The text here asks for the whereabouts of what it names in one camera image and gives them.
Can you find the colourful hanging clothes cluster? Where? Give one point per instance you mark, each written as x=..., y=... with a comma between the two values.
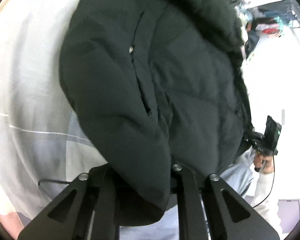
x=268, y=22

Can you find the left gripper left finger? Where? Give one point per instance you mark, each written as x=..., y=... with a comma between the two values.
x=85, y=209

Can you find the right forearm white sleeve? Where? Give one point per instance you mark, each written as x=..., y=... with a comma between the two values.
x=265, y=201

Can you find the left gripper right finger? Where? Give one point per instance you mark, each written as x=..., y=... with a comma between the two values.
x=214, y=210

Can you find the pastel patchwork bed quilt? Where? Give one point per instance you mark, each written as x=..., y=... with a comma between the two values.
x=41, y=143

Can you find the black padded winter jacket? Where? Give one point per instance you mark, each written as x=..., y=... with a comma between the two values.
x=153, y=83

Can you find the person's right hand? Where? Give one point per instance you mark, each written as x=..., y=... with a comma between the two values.
x=264, y=163

